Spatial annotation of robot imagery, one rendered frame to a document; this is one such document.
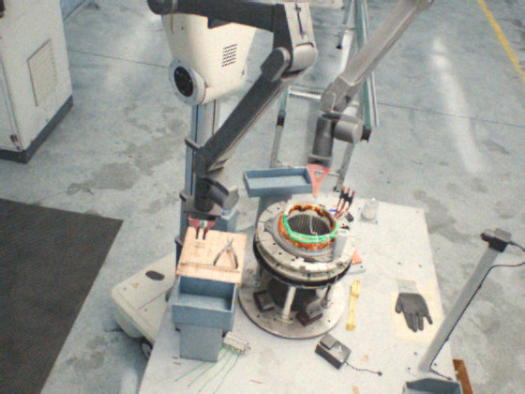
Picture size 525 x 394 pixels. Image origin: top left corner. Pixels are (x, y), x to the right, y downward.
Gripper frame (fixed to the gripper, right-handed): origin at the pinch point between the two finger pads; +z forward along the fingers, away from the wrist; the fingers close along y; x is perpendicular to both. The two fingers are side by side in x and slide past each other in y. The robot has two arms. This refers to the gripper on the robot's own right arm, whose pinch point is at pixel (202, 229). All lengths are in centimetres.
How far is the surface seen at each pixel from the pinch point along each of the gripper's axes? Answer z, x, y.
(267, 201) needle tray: 19.5, 39.6, 19.6
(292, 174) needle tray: 14, 52, 28
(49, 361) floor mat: 118, 21, -66
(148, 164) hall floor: 118, 177, -57
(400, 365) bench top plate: 40, -9, 69
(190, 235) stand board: 12.1, 8.5, -4.2
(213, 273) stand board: 12.0, -5.5, 4.9
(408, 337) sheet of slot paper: 40, 2, 74
